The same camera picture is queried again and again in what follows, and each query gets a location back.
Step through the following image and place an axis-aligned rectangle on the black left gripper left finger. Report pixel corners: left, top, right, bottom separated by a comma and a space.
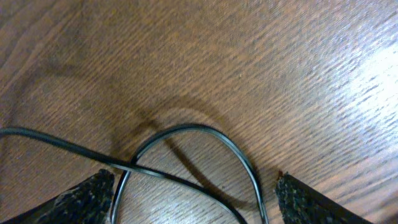
3, 169, 115, 224

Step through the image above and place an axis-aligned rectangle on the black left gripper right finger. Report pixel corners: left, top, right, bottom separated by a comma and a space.
275, 172, 371, 224

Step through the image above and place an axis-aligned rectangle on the black cable short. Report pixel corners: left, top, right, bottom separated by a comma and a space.
0, 123, 270, 224

